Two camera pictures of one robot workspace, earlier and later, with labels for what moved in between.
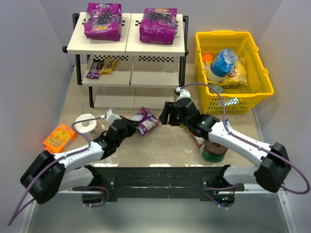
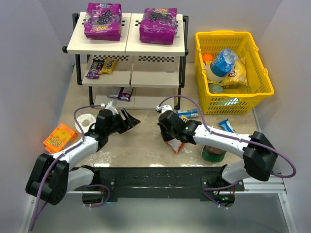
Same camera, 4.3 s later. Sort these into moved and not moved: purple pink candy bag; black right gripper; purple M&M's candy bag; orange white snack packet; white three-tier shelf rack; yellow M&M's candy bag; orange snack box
Moved: orange white snack packet; black right gripper; purple pink candy bag
Not moved: purple M&M's candy bag; white three-tier shelf rack; yellow M&M's candy bag; orange snack box
